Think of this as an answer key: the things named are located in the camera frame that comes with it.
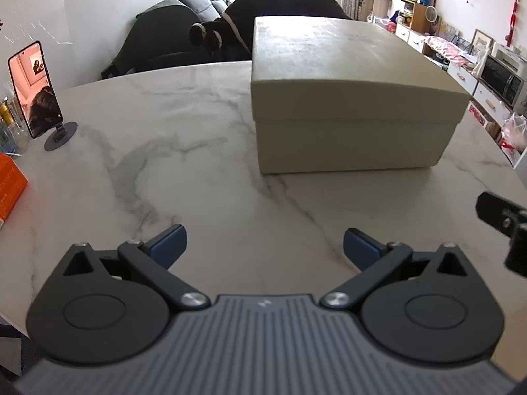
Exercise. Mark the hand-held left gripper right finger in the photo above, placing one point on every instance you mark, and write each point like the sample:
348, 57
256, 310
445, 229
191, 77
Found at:
362, 249

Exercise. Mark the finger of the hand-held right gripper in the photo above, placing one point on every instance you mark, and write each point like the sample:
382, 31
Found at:
494, 210

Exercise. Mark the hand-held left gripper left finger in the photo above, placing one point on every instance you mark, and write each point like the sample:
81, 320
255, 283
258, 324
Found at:
169, 247

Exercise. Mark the beige cardboard box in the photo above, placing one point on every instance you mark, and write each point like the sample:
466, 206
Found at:
350, 144

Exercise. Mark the beige box lid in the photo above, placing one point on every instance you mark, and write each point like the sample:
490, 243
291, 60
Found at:
337, 49

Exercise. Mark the white marble desktop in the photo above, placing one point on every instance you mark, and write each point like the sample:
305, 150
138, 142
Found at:
164, 173

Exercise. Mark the white low cabinet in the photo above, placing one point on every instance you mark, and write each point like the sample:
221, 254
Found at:
490, 98

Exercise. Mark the black microwave oven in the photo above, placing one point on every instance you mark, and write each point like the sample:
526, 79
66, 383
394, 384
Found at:
498, 78

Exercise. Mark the black phone stand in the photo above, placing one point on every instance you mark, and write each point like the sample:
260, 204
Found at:
61, 138

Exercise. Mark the white printer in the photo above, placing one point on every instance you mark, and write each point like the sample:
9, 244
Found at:
510, 55

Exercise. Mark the orange box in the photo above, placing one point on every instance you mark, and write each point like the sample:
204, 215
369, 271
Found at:
10, 189

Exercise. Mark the framed picture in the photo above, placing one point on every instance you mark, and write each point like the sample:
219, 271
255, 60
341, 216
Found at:
481, 41

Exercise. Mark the pink patterned cloth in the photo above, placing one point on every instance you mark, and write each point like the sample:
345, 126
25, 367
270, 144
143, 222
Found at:
444, 47

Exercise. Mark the round white fan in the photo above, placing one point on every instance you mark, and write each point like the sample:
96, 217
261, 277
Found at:
430, 15

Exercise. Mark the smartphone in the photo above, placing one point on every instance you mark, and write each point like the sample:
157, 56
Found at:
35, 90

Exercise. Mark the wooden shelf cabinet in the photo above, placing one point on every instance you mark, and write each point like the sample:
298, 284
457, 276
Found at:
420, 16

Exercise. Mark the gold drink can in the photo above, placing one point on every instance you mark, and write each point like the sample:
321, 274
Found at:
6, 111

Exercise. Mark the dark green chair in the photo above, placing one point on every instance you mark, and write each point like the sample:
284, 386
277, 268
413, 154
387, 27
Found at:
156, 33

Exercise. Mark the black fleece coat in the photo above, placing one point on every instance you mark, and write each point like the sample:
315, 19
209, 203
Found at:
288, 2

